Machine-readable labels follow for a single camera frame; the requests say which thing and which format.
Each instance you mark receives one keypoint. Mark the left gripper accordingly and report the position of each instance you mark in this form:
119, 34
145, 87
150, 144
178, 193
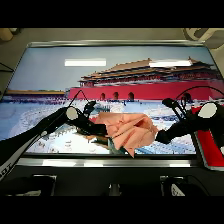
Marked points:
96, 129

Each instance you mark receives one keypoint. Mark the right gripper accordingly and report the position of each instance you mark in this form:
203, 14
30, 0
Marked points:
166, 136

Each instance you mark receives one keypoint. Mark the pink shirt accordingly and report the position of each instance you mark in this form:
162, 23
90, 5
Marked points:
128, 130

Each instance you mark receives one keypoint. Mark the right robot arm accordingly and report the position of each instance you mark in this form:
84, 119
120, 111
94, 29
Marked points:
196, 123

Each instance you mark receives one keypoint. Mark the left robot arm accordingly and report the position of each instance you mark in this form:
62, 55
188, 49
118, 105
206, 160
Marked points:
30, 135

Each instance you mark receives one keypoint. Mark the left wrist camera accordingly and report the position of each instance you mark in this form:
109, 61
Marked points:
89, 107

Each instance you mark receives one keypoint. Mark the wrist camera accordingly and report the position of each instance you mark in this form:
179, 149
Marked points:
89, 107
171, 103

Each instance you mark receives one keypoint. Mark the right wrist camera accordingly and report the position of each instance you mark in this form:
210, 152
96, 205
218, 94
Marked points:
171, 103

